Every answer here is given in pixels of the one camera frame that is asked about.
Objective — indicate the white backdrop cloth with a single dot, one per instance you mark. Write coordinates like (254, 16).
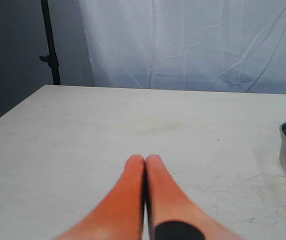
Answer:
(201, 45)

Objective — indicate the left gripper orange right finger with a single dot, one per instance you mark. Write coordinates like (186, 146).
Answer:
(172, 215)

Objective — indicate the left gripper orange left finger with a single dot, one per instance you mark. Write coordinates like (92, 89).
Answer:
(120, 214)

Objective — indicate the black light stand pole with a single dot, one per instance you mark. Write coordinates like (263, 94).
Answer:
(51, 59)

